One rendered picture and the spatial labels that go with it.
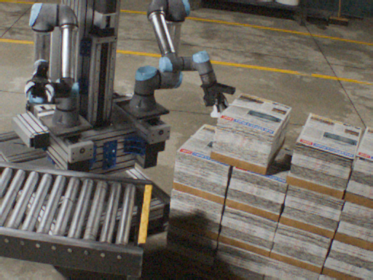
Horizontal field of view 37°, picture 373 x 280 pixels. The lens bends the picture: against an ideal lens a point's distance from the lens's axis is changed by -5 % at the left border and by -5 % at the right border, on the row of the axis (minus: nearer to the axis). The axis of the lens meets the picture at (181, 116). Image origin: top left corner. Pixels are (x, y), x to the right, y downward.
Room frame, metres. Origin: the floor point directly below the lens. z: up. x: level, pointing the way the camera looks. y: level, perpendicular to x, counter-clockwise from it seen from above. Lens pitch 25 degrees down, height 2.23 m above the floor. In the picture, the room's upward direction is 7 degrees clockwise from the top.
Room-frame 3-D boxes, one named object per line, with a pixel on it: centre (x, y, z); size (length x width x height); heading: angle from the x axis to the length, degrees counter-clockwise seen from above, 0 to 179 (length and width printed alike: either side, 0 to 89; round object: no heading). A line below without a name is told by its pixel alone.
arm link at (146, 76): (3.03, 0.22, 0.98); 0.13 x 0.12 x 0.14; 116
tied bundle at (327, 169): (2.47, -0.73, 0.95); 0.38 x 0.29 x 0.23; 161
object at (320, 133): (2.45, -0.72, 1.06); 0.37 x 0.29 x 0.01; 161
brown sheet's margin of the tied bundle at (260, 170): (2.51, -0.32, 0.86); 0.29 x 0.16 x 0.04; 70
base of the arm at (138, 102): (3.03, 0.23, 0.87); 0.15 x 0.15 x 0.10
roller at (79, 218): (2.00, 0.37, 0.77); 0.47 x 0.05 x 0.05; 2
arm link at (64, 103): (2.71, 0.61, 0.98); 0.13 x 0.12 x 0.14; 104
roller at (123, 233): (2.00, 0.18, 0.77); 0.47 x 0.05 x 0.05; 2
